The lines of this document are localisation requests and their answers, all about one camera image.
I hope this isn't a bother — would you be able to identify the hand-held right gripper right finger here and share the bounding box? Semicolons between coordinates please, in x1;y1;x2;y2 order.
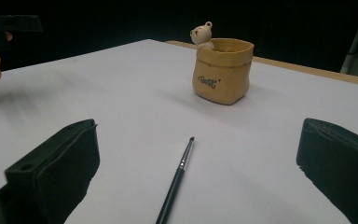
296;118;358;224

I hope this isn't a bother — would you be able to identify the black makeup brush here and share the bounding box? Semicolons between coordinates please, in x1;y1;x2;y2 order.
155;136;196;224

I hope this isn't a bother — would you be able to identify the tan bear pen holder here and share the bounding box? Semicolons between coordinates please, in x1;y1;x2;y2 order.
189;21;255;105

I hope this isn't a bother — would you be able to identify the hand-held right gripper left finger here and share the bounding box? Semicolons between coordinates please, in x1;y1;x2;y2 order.
0;119;101;224

